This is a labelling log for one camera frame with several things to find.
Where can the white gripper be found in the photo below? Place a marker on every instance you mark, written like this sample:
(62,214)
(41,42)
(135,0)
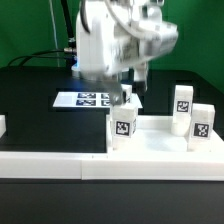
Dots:
(131,37)

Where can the white square table top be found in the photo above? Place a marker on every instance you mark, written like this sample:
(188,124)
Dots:
(153,136)

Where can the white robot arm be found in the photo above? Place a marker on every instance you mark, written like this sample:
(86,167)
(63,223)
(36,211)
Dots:
(89,35)

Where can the white marker sheet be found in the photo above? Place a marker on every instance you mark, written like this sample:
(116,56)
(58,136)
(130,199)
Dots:
(82,100)

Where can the white U-shaped fence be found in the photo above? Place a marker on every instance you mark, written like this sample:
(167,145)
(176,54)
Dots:
(105,166)

